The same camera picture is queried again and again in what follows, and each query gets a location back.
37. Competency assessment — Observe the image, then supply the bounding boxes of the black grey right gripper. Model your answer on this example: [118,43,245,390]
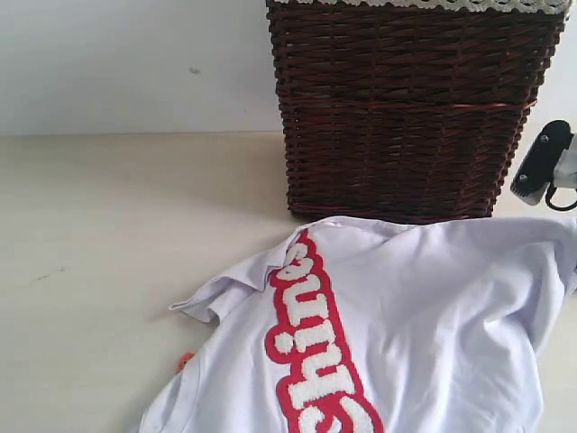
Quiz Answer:
[509,119,577,212]

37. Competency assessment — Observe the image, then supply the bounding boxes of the dark brown wicker basket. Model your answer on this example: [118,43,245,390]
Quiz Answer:
[267,1,569,224]

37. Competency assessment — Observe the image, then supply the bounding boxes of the white t-shirt red lettering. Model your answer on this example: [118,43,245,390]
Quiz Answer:
[139,216,576,432]

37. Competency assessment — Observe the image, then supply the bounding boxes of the small orange tag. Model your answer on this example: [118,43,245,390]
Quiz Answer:
[177,352,195,372]

